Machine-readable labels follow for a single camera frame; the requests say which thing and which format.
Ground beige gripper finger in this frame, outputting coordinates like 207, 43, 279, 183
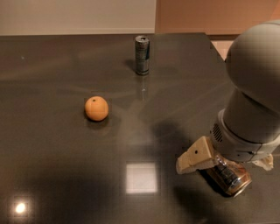
253, 154, 274, 171
176, 136, 217, 174

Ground orange soda can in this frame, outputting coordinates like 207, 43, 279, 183
206, 156, 252, 197

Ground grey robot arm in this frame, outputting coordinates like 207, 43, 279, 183
176, 20, 280, 174

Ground silver slim can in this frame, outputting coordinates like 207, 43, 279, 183
135, 36, 150, 75

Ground orange fruit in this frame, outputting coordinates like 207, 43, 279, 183
85, 96, 109, 122

